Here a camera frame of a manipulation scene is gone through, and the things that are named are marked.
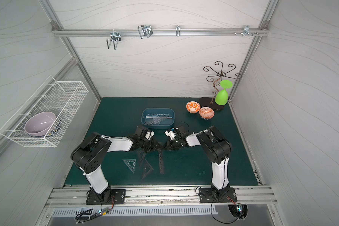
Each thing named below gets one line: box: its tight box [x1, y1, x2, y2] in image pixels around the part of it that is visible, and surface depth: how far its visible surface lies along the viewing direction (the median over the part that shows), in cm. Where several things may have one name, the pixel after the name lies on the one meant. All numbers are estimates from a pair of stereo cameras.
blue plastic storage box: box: [141, 107, 175, 130], surface depth 107 cm
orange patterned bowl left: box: [185, 100, 202, 114], surface depth 113 cm
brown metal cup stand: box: [198, 61, 242, 111], surface depth 98 cm
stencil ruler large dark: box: [158, 148, 165, 175], surface depth 87 cm
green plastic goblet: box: [214, 79, 234, 106], surface depth 92 cm
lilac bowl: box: [24, 111, 57, 138], surface depth 62 cm
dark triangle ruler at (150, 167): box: [141, 159, 154, 180], surface depth 85 cm
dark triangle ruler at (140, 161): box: [137, 150, 146, 169], surface depth 90 cm
